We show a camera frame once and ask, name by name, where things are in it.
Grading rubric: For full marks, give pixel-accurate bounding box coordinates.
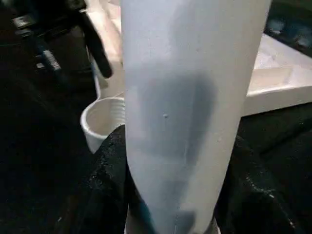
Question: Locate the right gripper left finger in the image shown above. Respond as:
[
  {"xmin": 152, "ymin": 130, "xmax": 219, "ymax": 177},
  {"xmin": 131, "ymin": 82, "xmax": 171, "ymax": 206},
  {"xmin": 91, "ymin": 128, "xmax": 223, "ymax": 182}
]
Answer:
[{"xmin": 53, "ymin": 124, "xmax": 133, "ymax": 234}]

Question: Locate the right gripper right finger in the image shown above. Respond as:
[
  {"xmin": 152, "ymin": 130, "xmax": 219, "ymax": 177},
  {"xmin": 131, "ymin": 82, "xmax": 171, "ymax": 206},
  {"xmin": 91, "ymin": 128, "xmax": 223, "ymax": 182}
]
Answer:
[{"xmin": 214, "ymin": 134, "xmax": 312, "ymax": 234}]

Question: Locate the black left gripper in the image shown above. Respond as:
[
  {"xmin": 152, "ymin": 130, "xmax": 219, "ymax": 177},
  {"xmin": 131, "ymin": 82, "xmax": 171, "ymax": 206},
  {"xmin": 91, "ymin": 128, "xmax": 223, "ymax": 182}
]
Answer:
[{"xmin": 10, "ymin": 0, "xmax": 114, "ymax": 79}]

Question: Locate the white plastic table leg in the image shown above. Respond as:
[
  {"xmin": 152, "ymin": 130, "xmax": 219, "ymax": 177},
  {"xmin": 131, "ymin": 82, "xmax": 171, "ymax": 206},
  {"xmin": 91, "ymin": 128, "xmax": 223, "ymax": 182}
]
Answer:
[{"xmin": 119, "ymin": 0, "xmax": 273, "ymax": 234}]

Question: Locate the white plastic table top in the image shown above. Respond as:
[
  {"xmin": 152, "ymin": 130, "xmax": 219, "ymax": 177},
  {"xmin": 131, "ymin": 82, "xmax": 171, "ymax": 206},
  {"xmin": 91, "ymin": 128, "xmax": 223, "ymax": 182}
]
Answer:
[{"xmin": 80, "ymin": 0, "xmax": 312, "ymax": 155}]

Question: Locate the black table mat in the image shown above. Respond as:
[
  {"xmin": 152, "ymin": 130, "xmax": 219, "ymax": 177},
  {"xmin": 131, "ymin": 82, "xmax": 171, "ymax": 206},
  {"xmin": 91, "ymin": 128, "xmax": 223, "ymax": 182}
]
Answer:
[{"xmin": 0, "ymin": 0, "xmax": 312, "ymax": 234}]

